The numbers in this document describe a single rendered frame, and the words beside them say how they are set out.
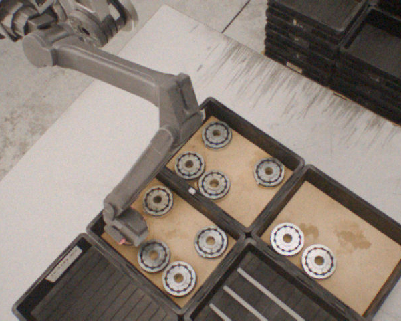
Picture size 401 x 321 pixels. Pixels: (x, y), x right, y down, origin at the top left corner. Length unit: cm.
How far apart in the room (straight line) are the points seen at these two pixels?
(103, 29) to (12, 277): 89
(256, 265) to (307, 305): 19
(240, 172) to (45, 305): 74
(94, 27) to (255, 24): 162
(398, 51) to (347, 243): 121
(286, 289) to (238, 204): 30
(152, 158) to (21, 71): 213
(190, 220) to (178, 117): 66
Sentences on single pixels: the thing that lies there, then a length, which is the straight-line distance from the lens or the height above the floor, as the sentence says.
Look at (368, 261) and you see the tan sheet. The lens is 155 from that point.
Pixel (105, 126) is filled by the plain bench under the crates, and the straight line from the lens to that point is 190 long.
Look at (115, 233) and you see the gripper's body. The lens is 144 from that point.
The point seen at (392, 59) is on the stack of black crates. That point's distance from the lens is 246.
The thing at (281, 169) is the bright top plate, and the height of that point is 86.
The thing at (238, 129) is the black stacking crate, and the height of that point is 86.
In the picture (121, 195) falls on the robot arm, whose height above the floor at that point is 119.
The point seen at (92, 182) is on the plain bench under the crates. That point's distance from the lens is 181.
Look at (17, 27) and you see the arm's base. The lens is 122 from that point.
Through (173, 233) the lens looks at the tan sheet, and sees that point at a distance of 154.
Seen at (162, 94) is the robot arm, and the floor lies 152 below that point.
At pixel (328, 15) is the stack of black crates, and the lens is 243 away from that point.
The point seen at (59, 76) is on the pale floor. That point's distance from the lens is 301.
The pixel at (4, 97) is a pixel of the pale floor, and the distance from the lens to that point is 307.
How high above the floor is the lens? 230
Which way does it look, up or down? 65 degrees down
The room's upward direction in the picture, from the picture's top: 11 degrees counter-clockwise
